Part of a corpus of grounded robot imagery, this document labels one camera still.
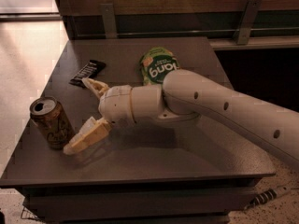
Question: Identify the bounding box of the green snack chip bag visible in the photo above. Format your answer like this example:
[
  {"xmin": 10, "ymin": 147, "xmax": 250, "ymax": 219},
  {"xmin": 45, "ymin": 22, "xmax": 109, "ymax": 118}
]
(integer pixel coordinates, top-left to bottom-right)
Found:
[{"xmin": 139, "ymin": 47, "xmax": 180, "ymax": 86}]

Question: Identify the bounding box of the wire rack under table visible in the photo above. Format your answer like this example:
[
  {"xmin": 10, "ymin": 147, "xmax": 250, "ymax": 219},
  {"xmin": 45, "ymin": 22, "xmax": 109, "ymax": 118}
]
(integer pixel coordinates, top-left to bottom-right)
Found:
[{"xmin": 21, "ymin": 207, "xmax": 39, "ymax": 221}]

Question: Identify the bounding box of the right metal shelf bracket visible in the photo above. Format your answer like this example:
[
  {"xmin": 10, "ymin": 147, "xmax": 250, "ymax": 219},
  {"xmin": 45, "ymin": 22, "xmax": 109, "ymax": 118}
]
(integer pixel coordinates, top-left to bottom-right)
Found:
[{"xmin": 233, "ymin": 0, "xmax": 262, "ymax": 46}]

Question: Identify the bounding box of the striped cable on floor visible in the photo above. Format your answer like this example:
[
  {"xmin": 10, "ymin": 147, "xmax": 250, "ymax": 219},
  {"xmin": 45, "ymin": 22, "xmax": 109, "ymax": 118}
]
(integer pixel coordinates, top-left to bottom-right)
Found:
[{"xmin": 243, "ymin": 185, "xmax": 292, "ymax": 210}]

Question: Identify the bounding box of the orange LaCroix soda can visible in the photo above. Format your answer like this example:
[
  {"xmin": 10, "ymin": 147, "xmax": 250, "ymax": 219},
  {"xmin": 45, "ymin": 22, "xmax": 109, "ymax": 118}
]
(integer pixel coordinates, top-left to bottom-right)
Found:
[{"xmin": 30, "ymin": 97, "xmax": 75, "ymax": 149}]

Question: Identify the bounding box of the black candy bar wrapper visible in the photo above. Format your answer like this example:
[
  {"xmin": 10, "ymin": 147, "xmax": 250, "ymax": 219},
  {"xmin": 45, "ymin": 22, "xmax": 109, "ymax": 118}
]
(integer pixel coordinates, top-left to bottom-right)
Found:
[{"xmin": 69, "ymin": 60, "xmax": 107, "ymax": 88}]

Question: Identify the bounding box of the wooden wall shelf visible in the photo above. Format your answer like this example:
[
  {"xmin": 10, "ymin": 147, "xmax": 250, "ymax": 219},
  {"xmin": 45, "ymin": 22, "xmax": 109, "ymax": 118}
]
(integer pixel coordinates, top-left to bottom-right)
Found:
[{"xmin": 208, "ymin": 35, "xmax": 299, "ymax": 50}]

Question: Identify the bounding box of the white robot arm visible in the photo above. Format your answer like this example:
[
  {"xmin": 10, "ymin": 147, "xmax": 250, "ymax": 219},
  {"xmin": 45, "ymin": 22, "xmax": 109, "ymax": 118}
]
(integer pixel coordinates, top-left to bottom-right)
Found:
[{"xmin": 64, "ymin": 69, "xmax": 299, "ymax": 169}]

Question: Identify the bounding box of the metal shelf bracket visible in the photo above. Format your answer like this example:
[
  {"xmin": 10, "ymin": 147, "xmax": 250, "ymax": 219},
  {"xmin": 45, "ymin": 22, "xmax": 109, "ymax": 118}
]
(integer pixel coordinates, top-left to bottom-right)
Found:
[
  {"xmin": 101, "ymin": 3, "xmax": 118, "ymax": 39},
  {"xmin": 233, "ymin": 0, "xmax": 262, "ymax": 46}
]

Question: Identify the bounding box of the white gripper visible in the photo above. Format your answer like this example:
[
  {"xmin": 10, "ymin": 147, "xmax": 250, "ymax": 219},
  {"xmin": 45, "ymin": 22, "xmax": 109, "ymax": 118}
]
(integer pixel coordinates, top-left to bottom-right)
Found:
[{"xmin": 63, "ymin": 77, "xmax": 135, "ymax": 155}]

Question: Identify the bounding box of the grey table drawer cabinet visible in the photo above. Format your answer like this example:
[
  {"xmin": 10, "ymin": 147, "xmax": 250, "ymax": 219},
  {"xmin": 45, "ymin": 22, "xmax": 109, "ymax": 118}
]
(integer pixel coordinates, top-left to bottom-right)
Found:
[{"xmin": 18, "ymin": 176, "xmax": 263, "ymax": 224}]

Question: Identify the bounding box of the left metal shelf bracket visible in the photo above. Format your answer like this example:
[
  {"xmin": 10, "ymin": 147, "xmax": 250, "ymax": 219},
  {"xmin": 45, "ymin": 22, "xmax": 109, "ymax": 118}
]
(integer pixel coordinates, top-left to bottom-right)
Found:
[{"xmin": 101, "ymin": 3, "xmax": 118, "ymax": 39}]

